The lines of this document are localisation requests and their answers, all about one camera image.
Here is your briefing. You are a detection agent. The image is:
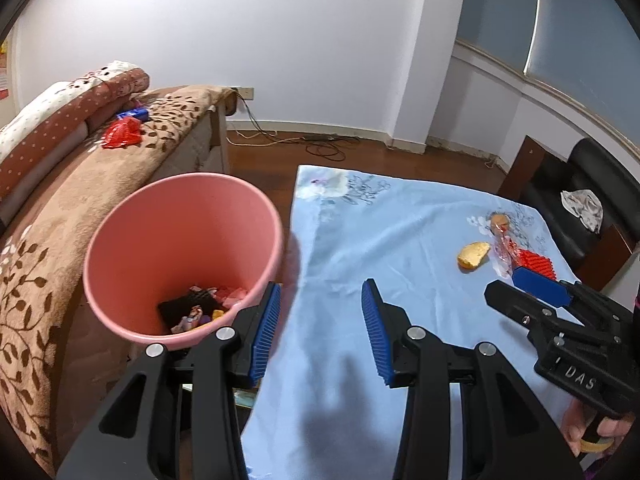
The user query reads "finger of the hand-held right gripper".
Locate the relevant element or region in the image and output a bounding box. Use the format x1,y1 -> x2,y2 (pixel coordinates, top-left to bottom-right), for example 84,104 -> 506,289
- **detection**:
511,266 -> 634,346
484,280 -> 581,351

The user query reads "brown floral sofa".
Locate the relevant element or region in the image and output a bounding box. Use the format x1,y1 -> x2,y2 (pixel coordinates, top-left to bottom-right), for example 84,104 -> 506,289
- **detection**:
0,85 -> 236,476

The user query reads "red packet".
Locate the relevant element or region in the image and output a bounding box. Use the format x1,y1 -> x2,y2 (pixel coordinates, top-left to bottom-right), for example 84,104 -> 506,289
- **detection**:
101,117 -> 143,150

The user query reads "clear printed plastic wrapper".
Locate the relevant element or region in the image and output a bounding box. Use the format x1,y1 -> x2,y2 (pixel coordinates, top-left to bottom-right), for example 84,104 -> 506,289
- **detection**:
492,232 -> 523,277

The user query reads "white crumpled cloth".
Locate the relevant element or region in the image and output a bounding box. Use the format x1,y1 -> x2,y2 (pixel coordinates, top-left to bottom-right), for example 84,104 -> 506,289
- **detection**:
560,189 -> 605,233

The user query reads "red foam fruit net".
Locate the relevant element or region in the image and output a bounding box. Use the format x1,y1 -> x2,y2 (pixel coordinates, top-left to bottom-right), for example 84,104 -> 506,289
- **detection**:
512,249 -> 558,281

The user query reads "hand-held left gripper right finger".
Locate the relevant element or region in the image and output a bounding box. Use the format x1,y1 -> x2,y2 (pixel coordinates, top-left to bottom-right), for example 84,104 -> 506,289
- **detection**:
361,279 -> 585,480

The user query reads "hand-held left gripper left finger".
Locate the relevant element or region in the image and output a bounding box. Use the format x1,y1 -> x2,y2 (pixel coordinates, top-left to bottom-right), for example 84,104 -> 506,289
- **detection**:
56,281 -> 282,480

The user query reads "black foam fruit net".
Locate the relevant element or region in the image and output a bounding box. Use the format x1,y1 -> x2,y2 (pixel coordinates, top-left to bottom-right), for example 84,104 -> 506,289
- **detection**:
157,292 -> 221,333

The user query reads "black armchair with wooden frame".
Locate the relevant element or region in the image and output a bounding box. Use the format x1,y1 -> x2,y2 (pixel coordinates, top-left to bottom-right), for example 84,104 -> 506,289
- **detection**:
497,135 -> 640,293

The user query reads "person's right hand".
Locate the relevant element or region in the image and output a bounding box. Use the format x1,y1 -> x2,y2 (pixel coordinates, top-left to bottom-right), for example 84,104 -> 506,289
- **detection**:
560,400 -> 635,457

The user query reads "wall poster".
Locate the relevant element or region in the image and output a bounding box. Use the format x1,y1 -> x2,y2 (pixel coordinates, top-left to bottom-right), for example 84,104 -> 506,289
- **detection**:
0,40 -> 11,101

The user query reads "blue window panel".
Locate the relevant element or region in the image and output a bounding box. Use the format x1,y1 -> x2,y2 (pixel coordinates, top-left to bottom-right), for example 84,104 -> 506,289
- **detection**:
457,0 -> 640,146

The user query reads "yellow foam fruit net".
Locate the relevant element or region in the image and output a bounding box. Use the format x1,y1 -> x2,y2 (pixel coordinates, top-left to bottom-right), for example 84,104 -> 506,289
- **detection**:
197,309 -> 232,331

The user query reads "polka-dot folded quilt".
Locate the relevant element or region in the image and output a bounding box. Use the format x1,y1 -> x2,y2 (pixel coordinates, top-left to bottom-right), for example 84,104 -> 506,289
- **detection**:
0,60 -> 151,226

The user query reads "light blue floral tablecloth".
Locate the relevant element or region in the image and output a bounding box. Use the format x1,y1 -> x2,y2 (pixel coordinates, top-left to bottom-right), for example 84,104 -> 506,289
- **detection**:
240,164 -> 583,480

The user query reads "black floor cable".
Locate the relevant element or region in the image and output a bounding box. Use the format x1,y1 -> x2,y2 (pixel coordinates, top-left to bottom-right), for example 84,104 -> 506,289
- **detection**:
227,92 -> 361,161

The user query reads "pink plastic bin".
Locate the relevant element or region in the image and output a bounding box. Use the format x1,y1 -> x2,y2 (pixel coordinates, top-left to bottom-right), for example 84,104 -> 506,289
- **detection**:
82,172 -> 287,353

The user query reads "yellow bread piece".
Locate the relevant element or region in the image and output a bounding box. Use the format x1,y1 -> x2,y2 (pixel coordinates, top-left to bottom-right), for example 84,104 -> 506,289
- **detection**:
456,241 -> 492,271

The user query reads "beige bed base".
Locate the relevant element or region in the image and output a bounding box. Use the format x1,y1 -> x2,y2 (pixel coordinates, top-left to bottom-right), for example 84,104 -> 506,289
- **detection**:
192,105 -> 232,176

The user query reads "shiny wrapper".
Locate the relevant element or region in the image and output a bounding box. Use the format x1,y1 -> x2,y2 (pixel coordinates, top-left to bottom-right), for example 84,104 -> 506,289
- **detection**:
200,285 -> 251,308

